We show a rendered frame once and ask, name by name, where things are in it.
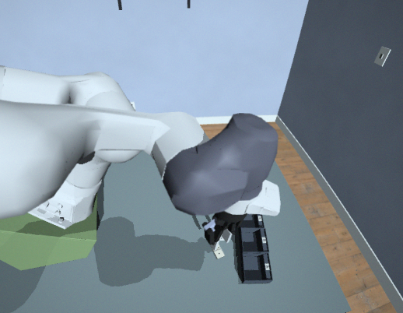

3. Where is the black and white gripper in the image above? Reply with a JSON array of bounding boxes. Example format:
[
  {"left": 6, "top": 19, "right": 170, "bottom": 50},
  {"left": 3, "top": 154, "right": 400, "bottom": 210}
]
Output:
[{"left": 202, "top": 211, "right": 247, "bottom": 251}]

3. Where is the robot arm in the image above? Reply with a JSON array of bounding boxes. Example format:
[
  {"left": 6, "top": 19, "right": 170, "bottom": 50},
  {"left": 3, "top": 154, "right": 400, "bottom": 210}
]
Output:
[{"left": 0, "top": 65, "right": 280, "bottom": 229}]

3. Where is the dark grey rack of bins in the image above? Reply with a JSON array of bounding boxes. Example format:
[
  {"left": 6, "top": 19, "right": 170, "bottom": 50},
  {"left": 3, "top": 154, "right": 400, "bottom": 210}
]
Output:
[{"left": 238, "top": 214, "right": 273, "bottom": 283}]

